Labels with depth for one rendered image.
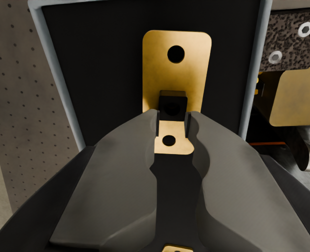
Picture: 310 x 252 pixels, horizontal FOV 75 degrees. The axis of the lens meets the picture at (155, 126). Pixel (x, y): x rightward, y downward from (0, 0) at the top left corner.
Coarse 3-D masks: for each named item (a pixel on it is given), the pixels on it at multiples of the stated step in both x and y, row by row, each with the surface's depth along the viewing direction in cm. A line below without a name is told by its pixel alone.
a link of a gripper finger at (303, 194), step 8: (264, 160) 8; (272, 160) 8; (272, 168) 7; (280, 168) 7; (280, 176) 7; (288, 176) 7; (280, 184) 7; (288, 184) 7; (296, 184) 7; (288, 192) 6; (296, 192) 6; (304, 192) 6; (288, 200) 6; (296, 200) 6; (304, 200) 6; (296, 208) 6; (304, 208) 6; (304, 216) 6; (304, 224) 6
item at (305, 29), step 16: (272, 16) 17; (288, 16) 17; (304, 16) 17; (272, 32) 18; (288, 32) 18; (304, 32) 18; (272, 48) 18; (288, 48) 18; (304, 48) 18; (272, 64) 19; (288, 64) 19; (304, 64) 19
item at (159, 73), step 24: (144, 48) 11; (168, 48) 11; (192, 48) 11; (144, 72) 12; (168, 72) 12; (192, 72) 12; (144, 96) 13; (168, 96) 12; (192, 96) 13; (168, 120) 13; (168, 144) 15
